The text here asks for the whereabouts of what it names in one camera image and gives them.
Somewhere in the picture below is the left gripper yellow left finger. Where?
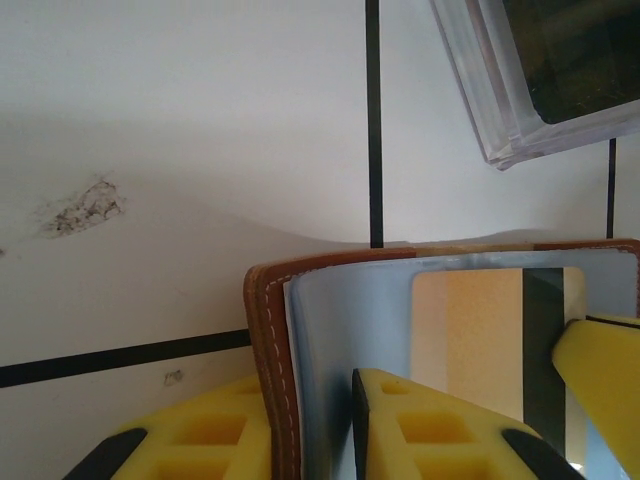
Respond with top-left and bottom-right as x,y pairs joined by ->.
62,373 -> 275,480

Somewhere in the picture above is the gold credit card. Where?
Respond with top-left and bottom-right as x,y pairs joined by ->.
409,267 -> 589,459

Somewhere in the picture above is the brown leather card holder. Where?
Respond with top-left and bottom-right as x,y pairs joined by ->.
243,238 -> 640,480

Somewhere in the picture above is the clear acrylic card box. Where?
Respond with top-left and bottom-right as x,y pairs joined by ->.
429,0 -> 640,174

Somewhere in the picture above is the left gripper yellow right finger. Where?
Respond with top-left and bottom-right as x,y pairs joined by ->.
350,367 -> 577,480

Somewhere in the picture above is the black credit card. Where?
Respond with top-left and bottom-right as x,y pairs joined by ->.
502,0 -> 640,125

